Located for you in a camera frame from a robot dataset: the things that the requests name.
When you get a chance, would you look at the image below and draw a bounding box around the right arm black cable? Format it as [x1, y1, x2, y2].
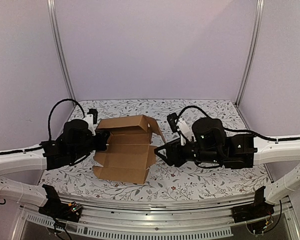
[177, 105, 210, 121]

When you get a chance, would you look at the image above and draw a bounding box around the brown cardboard box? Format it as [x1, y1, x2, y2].
[93, 115, 165, 185]

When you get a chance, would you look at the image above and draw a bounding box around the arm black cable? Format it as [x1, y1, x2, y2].
[47, 98, 87, 141]
[177, 105, 210, 121]

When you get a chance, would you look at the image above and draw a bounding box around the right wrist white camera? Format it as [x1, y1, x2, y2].
[167, 112, 192, 146]

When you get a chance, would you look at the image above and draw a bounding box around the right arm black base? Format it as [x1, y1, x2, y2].
[231, 202, 274, 223]

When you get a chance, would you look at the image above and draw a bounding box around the right aluminium frame post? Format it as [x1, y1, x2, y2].
[235, 0, 265, 108]

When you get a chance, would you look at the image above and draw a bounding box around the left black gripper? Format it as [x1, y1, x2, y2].
[71, 130, 109, 162]

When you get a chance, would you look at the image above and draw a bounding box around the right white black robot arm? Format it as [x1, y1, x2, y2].
[154, 117, 300, 218]

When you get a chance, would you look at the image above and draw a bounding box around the left aluminium frame post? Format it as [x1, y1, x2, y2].
[47, 0, 76, 100]

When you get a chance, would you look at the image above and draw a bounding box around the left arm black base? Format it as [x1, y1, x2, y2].
[38, 199, 83, 223]

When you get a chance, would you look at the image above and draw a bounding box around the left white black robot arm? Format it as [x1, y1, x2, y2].
[0, 119, 110, 217]

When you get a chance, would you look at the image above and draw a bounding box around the floral patterned table mat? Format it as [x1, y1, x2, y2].
[39, 99, 271, 202]

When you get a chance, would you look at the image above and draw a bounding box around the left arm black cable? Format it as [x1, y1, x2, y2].
[47, 98, 87, 141]

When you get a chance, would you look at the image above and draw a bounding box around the front aluminium rail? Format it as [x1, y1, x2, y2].
[19, 194, 293, 238]

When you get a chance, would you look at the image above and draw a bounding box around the aluminium frame post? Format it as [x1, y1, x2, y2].
[235, 0, 265, 108]
[47, 0, 76, 100]

